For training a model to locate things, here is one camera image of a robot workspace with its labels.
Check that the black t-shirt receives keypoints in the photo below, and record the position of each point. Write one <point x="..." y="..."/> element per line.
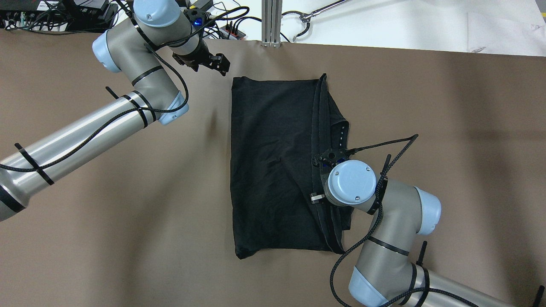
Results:
<point x="277" y="129"/>

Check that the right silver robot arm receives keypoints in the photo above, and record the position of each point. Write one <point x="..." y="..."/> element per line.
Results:
<point x="383" y="275"/>

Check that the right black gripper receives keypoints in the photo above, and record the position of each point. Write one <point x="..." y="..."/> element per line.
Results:
<point x="316" y="198"/>

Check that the aluminium frame cage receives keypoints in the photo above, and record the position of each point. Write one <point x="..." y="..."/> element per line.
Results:
<point x="271" y="15"/>

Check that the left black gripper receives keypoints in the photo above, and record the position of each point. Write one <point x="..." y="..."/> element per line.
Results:
<point x="197" y="54"/>

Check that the metal reacher grabber tool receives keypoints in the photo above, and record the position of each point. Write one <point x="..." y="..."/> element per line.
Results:
<point x="305" y="17"/>

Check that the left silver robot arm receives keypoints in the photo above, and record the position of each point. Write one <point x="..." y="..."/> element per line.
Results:
<point x="131" y="48"/>

